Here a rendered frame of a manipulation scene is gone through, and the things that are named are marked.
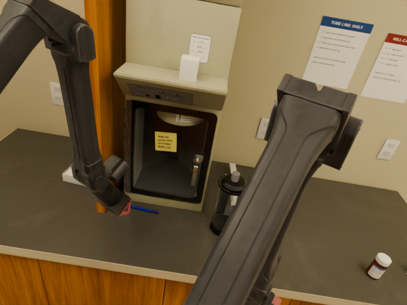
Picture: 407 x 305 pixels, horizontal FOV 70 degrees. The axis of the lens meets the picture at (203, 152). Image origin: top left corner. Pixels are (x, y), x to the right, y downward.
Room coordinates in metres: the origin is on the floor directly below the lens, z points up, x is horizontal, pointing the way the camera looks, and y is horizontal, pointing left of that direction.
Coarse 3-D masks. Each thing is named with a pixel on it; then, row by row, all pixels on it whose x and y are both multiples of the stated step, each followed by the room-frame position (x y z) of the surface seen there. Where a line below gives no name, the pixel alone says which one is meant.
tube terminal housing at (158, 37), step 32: (128, 0) 0.88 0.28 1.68; (160, 0) 0.89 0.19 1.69; (192, 0) 0.89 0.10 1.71; (128, 32) 0.88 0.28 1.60; (160, 32) 0.89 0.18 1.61; (192, 32) 0.89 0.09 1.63; (224, 32) 0.89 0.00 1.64; (160, 64) 0.89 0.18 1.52; (224, 64) 0.89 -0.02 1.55; (128, 96) 0.88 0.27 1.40; (128, 192) 0.88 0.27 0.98
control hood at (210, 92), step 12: (120, 72) 0.78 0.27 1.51; (132, 72) 0.80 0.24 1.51; (144, 72) 0.81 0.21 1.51; (156, 72) 0.83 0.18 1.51; (168, 72) 0.85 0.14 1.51; (120, 84) 0.80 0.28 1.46; (144, 84) 0.79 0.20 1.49; (156, 84) 0.78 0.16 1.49; (168, 84) 0.77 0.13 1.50; (180, 84) 0.78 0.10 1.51; (192, 84) 0.78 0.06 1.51; (204, 84) 0.80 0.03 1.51; (216, 84) 0.82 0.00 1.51; (204, 96) 0.80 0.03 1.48; (216, 96) 0.79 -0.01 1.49; (216, 108) 0.85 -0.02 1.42
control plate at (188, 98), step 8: (136, 88) 0.81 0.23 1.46; (144, 88) 0.80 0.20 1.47; (152, 88) 0.80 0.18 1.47; (144, 96) 0.85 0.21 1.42; (152, 96) 0.84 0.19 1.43; (160, 96) 0.83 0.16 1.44; (168, 96) 0.83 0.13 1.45; (176, 96) 0.82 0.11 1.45; (184, 96) 0.81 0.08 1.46; (192, 96) 0.81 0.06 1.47; (192, 104) 0.85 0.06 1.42
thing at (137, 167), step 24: (144, 120) 0.87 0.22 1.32; (168, 120) 0.88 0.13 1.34; (192, 120) 0.88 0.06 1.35; (216, 120) 0.88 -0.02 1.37; (144, 144) 0.87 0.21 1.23; (192, 144) 0.88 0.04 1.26; (144, 168) 0.87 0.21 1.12; (168, 168) 0.88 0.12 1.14; (192, 168) 0.88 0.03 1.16; (144, 192) 0.87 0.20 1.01; (168, 192) 0.88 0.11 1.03; (192, 192) 0.88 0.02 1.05
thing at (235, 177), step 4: (232, 172) 0.83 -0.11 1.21; (236, 172) 0.83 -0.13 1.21; (224, 176) 0.84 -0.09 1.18; (228, 176) 0.84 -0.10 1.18; (232, 176) 0.82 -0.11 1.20; (236, 176) 0.81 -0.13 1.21; (240, 176) 0.85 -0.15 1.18; (224, 180) 0.81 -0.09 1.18; (228, 180) 0.82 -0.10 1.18; (232, 180) 0.82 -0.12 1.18; (236, 180) 0.81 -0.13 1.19; (240, 180) 0.83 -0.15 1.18; (244, 180) 0.83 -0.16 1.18; (224, 184) 0.80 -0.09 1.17; (228, 184) 0.80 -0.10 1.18; (232, 184) 0.80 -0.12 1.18; (236, 184) 0.80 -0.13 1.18; (240, 184) 0.81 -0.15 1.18; (244, 184) 0.81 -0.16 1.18; (228, 188) 0.79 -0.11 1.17; (232, 188) 0.79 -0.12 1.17; (236, 188) 0.79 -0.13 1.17; (240, 188) 0.79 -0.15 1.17
